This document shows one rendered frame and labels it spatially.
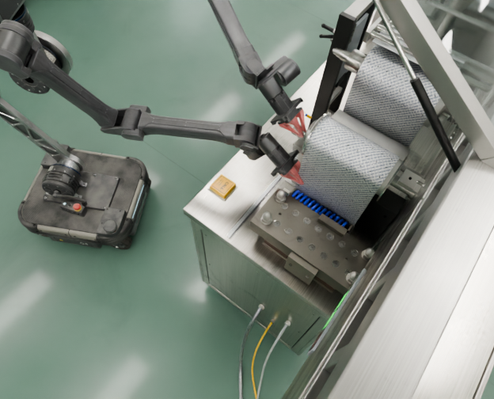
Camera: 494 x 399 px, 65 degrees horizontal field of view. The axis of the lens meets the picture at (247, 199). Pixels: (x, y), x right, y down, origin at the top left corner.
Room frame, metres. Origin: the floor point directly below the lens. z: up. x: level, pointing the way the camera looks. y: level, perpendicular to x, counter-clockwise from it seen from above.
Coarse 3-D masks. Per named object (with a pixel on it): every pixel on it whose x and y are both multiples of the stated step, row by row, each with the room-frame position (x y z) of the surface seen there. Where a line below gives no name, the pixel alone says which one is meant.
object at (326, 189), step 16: (304, 160) 0.69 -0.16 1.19; (304, 176) 0.68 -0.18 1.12; (320, 176) 0.66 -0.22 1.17; (304, 192) 0.68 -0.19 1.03; (320, 192) 0.65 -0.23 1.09; (336, 192) 0.62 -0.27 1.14; (352, 192) 0.60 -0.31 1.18; (336, 208) 0.61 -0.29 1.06; (352, 208) 0.59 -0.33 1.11; (352, 224) 0.57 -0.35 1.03
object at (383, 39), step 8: (376, 24) 0.99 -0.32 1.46; (392, 24) 1.01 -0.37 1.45; (368, 32) 0.96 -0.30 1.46; (376, 32) 0.96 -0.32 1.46; (384, 32) 0.98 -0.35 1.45; (376, 40) 0.95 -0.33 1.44; (384, 40) 0.94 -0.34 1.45; (392, 40) 0.93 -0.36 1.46; (400, 40) 0.95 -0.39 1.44; (392, 48) 0.92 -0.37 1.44; (408, 48) 0.91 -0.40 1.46; (408, 56) 0.90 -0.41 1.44
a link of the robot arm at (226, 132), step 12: (144, 108) 0.84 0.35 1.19; (144, 120) 0.79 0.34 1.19; (156, 120) 0.79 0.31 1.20; (168, 120) 0.79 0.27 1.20; (180, 120) 0.80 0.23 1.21; (192, 120) 0.80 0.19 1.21; (204, 120) 0.80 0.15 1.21; (240, 120) 0.80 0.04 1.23; (132, 132) 0.76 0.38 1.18; (144, 132) 0.77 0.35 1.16; (156, 132) 0.78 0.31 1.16; (168, 132) 0.77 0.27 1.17; (180, 132) 0.77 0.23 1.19; (192, 132) 0.76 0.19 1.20; (204, 132) 0.76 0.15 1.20; (216, 132) 0.76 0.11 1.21; (228, 132) 0.76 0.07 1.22; (240, 132) 0.76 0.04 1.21; (252, 132) 0.76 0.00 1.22; (228, 144) 0.75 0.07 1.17; (252, 144) 0.73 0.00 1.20
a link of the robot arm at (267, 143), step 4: (268, 132) 0.79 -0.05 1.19; (260, 136) 0.78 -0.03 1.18; (264, 136) 0.77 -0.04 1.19; (268, 136) 0.77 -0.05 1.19; (272, 136) 0.78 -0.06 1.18; (260, 140) 0.76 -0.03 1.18; (264, 140) 0.76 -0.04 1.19; (268, 140) 0.76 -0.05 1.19; (272, 140) 0.76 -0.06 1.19; (276, 140) 0.78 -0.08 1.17; (260, 144) 0.75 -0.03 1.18; (264, 144) 0.75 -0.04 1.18; (268, 144) 0.75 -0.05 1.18; (272, 144) 0.75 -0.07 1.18; (276, 144) 0.76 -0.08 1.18; (260, 148) 0.75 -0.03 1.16; (264, 148) 0.74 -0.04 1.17; (268, 148) 0.74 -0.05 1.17; (272, 148) 0.74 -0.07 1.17; (276, 148) 0.75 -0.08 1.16; (260, 152) 0.76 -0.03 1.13; (264, 152) 0.74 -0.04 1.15; (268, 152) 0.73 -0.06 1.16
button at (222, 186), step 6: (216, 180) 0.76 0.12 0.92; (222, 180) 0.76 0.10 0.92; (228, 180) 0.76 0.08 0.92; (210, 186) 0.73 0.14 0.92; (216, 186) 0.73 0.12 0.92; (222, 186) 0.74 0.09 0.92; (228, 186) 0.74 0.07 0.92; (234, 186) 0.75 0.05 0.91; (216, 192) 0.72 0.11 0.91; (222, 192) 0.71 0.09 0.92; (228, 192) 0.72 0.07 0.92
